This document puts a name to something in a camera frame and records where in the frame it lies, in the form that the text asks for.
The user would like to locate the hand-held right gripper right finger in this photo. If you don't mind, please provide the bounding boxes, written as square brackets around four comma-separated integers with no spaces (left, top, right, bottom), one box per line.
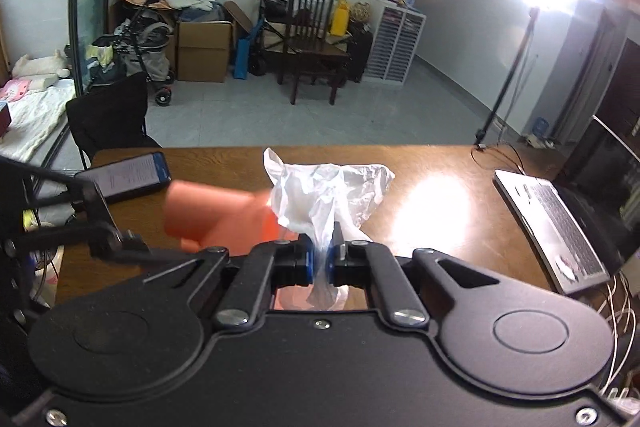
[325,222,501,333]

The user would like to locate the studio light on stand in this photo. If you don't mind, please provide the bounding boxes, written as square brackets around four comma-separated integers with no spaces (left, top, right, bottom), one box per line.
[474,0,640,146]

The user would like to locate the black office chair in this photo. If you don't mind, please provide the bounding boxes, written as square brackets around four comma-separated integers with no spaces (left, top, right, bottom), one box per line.
[65,72,163,170]

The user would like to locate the white blanket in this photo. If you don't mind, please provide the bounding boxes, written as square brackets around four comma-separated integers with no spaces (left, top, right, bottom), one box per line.
[0,77,76,168]

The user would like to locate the blue bag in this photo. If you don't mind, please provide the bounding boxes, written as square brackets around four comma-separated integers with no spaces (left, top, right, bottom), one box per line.
[234,19,263,80]

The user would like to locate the silver laptop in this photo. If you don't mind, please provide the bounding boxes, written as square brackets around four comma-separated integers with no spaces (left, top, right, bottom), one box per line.
[492,117,640,297]

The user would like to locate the white drawer cabinet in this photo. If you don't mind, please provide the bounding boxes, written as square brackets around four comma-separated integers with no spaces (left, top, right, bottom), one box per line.
[364,0,427,84]

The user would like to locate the black suitcase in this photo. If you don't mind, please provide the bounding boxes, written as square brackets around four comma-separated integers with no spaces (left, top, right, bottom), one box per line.
[347,22,373,82]

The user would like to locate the cardboard box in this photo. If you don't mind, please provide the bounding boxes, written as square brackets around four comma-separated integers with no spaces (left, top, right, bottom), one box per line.
[176,21,235,84]

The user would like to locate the white tissue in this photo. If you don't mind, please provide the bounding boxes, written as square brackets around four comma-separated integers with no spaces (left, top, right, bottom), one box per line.
[262,148,396,310]

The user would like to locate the black smartphone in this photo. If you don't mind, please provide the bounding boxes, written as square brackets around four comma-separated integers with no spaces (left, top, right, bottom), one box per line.
[75,152,173,206]

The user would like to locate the dark wooden chair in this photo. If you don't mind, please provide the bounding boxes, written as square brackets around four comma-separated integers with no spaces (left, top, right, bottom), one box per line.
[276,0,351,106]

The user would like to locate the dark wooden door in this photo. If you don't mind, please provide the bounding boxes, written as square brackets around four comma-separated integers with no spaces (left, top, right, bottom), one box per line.
[597,39,640,128]

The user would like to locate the grey baby stroller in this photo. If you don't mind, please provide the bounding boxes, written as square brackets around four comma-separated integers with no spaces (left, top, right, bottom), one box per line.
[90,0,178,106]

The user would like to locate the white charging cable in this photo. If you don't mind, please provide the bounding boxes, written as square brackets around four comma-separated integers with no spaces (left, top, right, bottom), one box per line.
[597,269,640,403]

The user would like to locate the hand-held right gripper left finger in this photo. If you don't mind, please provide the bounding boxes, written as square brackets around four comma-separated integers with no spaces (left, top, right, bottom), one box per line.
[142,234,317,333]

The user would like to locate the black cable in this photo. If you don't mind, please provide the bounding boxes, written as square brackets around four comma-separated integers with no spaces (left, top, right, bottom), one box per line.
[472,142,526,178]

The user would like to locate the glass door frame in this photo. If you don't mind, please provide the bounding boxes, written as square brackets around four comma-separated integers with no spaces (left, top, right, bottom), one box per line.
[67,0,121,98]

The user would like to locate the white plush toy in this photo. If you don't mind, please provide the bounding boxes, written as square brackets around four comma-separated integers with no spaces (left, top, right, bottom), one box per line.
[11,49,71,80]

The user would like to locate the white folded clothes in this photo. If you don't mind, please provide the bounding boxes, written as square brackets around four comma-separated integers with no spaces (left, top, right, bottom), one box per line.
[165,0,223,22]

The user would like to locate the orange footed bowl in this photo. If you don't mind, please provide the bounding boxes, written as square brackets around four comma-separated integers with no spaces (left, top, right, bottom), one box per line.
[164,179,371,312]

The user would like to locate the yellow bag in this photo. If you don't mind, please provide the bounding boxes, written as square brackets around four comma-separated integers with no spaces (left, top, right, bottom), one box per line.
[330,0,351,35]

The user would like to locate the black hand trolley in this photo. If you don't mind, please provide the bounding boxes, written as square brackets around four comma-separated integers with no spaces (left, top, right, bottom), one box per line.
[249,0,281,76]

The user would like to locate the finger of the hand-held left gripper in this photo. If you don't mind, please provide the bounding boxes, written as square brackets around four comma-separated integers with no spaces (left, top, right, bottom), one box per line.
[20,179,173,265]

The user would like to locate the pink cloth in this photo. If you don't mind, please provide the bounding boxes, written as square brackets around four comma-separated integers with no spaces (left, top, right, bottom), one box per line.
[0,77,33,102]

